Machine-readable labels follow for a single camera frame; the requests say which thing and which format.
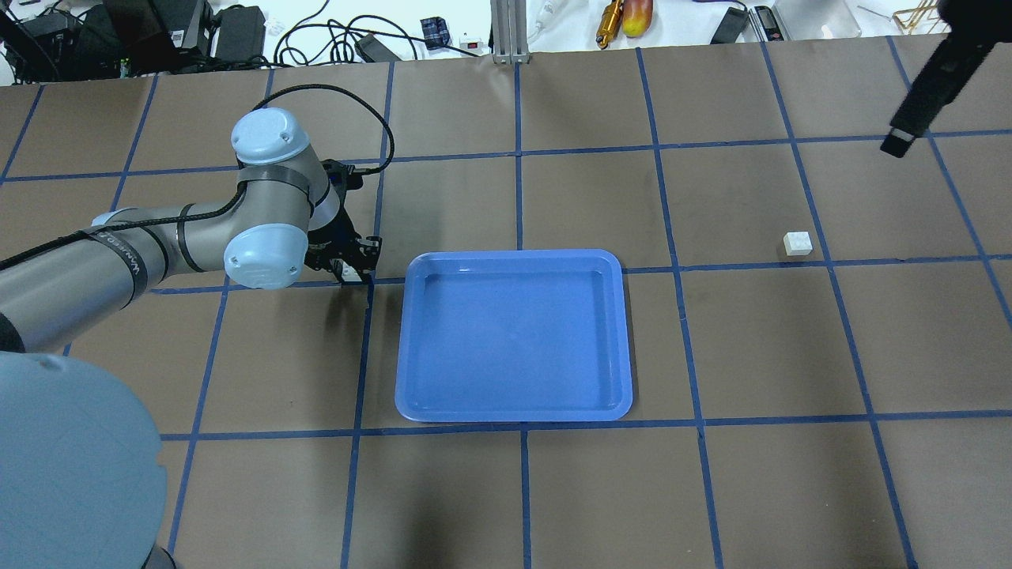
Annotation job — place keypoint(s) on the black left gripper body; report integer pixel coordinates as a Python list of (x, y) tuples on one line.
[(326, 235)]

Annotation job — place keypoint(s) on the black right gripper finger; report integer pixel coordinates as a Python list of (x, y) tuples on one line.
[(897, 143)]

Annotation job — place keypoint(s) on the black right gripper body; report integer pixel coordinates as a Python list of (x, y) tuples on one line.
[(935, 79)]

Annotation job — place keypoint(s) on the white block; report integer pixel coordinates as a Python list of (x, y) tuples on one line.
[(348, 273), (798, 244)]

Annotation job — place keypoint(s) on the blue plastic tray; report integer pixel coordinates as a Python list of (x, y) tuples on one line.
[(510, 336)]

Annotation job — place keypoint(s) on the clear plastic lidded box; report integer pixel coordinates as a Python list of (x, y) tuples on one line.
[(816, 20)]

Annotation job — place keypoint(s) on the black power adapter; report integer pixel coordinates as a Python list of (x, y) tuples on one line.
[(731, 26)]

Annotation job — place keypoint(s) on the mango fruit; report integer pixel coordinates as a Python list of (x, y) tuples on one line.
[(637, 17)]

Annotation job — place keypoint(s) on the gold bottle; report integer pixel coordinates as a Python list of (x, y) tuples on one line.
[(609, 24)]

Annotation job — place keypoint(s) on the gold wire rack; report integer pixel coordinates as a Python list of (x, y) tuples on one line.
[(906, 18)]

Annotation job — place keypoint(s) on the aluminium frame post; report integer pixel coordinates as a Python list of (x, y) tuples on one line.
[(508, 39)]

